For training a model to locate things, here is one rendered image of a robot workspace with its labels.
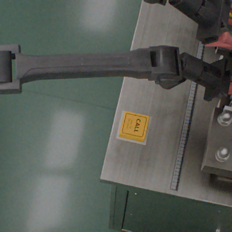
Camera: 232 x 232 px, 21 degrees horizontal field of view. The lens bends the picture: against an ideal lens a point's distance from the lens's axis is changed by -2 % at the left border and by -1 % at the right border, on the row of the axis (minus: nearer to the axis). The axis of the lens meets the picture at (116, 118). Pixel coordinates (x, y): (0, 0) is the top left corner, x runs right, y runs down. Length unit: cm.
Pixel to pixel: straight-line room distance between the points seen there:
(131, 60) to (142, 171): 37
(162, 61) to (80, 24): 144
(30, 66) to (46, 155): 125
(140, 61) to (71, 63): 16
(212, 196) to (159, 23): 53
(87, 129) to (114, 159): 98
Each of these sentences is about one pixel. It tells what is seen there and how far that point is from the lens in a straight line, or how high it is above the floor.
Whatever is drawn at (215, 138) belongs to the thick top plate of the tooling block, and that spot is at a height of 103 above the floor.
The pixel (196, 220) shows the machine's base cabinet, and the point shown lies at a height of 61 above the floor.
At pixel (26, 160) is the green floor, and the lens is 267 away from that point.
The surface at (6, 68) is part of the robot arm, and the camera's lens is 145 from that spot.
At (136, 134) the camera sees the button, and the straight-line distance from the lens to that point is 171.
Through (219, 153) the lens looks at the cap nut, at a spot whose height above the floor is 106.
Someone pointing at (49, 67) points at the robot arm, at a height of 124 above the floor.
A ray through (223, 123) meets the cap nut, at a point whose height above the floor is 104.
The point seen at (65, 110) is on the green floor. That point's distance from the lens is 272.
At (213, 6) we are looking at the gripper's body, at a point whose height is 136.
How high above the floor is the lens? 256
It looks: 71 degrees down
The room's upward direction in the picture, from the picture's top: 3 degrees clockwise
